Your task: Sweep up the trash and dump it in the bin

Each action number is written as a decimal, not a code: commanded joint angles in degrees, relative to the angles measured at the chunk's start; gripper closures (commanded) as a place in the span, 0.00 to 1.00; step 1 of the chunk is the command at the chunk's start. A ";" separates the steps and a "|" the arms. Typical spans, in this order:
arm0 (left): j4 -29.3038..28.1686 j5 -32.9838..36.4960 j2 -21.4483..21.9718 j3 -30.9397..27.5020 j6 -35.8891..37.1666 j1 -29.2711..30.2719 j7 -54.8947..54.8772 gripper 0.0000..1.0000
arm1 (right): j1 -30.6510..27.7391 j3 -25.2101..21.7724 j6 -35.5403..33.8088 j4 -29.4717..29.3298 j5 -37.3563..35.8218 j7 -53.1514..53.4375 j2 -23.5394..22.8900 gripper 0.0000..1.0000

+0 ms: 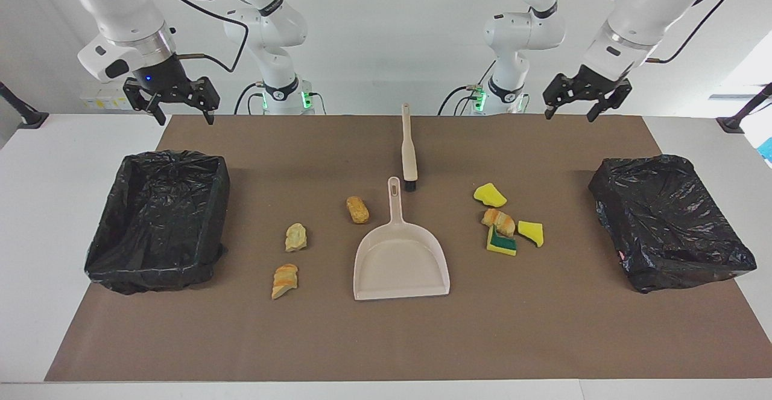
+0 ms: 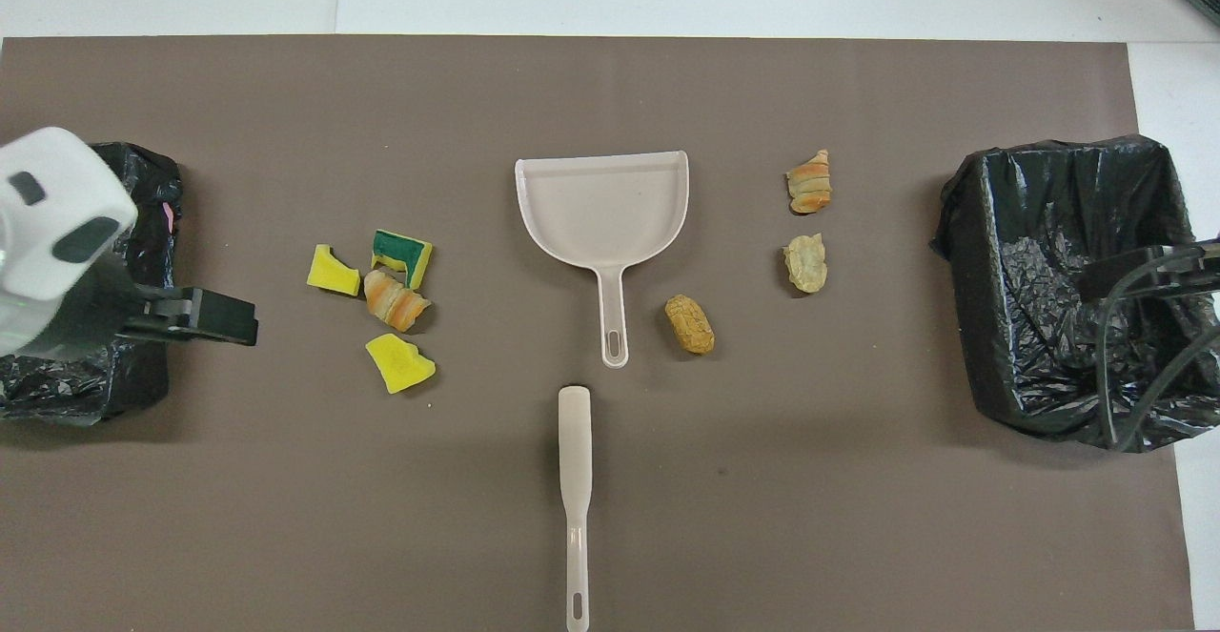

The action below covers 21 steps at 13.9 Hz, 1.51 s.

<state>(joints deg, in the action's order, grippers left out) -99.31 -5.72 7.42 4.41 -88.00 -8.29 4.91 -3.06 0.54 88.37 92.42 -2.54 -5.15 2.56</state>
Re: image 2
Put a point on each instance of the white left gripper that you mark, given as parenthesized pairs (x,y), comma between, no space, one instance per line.
(57,203)

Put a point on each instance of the orange striped bread piece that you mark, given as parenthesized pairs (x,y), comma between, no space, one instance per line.
(391,300)

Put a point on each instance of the green and yellow sponge piece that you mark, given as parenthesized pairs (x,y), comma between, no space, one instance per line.
(400,249)

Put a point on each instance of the pale bread piece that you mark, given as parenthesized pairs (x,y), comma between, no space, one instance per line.
(806,265)

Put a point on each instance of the tan croissant end piece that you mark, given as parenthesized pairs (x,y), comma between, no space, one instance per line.
(810,184)

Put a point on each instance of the beige hand brush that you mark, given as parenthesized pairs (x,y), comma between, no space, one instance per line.
(575,432)

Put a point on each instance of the beige plastic dustpan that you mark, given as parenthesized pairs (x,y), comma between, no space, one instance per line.
(600,213)

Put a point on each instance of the brown oval bread loaf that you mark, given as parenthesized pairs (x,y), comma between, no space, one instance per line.
(689,324)

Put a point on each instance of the black bag lined bin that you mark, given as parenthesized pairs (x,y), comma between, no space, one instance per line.
(143,184)
(1029,260)

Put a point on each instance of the brown table mat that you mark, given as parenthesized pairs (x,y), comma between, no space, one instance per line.
(610,89)

